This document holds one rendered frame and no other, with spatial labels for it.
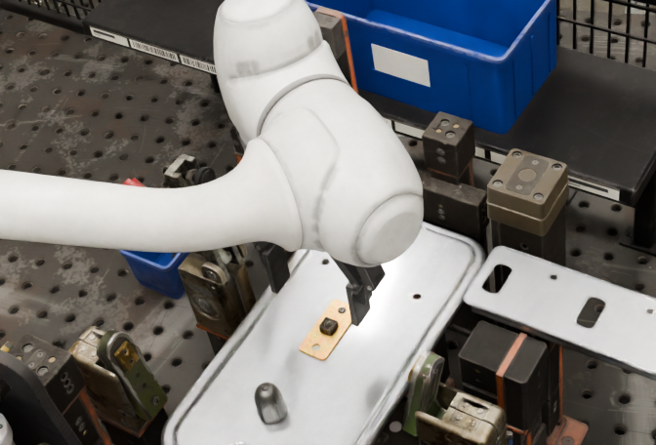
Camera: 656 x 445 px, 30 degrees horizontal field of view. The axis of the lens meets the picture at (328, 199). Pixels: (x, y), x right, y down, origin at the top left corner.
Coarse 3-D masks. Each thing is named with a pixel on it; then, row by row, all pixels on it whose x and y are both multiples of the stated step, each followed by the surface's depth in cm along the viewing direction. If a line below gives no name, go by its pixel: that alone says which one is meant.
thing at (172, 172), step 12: (180, 156) 138; (168, 168) 137; (180, 168) 137; (192, 168) 138; (204, 168) 136; (168, 180) 137; (180, 180) 136; (192, 180) 137; (204, 180) 135; (204, 252) 145; (216, 252) 144; (216, 264) 145; (240, 264) 149; (228, 276) 147
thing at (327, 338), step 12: (336, 300) 148; (324, 312) 147; (336, 312) 147; (348, 312) 147; (324, 324) 145; (336, 324) 145; (348, 324) 145; (312, 336) 145; (324, 336) 145; (336, 336) 144; (300, 348) 144; (324, 348) 144
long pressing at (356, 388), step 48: (432, 240) 153; (288, 288) 151; (336, 288) 150; (384, 288) 149; (432, 288) 148; (240, 336) 146; (288, 336) 146; (384, 336) 144; (432, 336) 143; (240, 384) 142; (288, 384) 141; (336, 384) 140; (384, 384) 139; (192, 432) 138; (240, 432) 138; (288, 432) 137; (336, 432) 136
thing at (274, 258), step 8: (272, 248) 138; (280, 248) 140; (264, 256) 138; (272, 256) 139; (280, 256) 140; (272, 264) 139; (280, 264) 141; (272, 272) 140; (280, 272) 142; (288, 272) 143; (272, 280) 141; (280, 280) 142; (272, 288) 142; (280, 288) 143
